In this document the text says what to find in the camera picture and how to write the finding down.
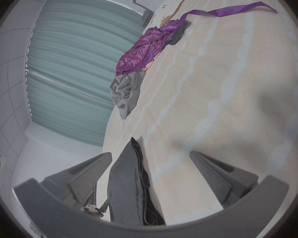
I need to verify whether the blue-green curtain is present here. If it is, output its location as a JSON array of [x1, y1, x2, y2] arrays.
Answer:
[[27, 0, 149, 106], [25, 72, 115, 147]]

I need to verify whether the purple satin garment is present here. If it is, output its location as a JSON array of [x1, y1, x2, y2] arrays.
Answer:
[[115, 1, 278, 77]]

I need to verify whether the black lace garment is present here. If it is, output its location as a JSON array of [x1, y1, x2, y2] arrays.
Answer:
[[166, 20, 192, 46]]

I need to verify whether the grey bedside table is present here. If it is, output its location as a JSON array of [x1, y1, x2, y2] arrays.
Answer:
[[141, 10, 152, 24]]

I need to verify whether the bed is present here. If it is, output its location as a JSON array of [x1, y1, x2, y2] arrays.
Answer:
[[102, 0, 298, 226]]

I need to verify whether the grey garment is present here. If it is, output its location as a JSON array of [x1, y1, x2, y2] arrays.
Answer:
[[110, 71, 147, 120]]

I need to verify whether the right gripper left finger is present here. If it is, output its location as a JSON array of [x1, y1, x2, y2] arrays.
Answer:
[[43, 152, 112, 205]]

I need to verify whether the white printed pillow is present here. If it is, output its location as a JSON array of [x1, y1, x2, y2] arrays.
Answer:
[[150, 0, 189, 25]]

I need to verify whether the pink garment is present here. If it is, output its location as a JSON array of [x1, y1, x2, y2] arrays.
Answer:
[[142, 51, 162, 72]]

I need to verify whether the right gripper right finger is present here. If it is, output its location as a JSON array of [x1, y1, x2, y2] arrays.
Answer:
[[190, 150, 259, 205]]

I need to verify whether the black T-shirt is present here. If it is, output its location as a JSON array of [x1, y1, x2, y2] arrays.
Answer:
[[107, 137, 165, 226]]

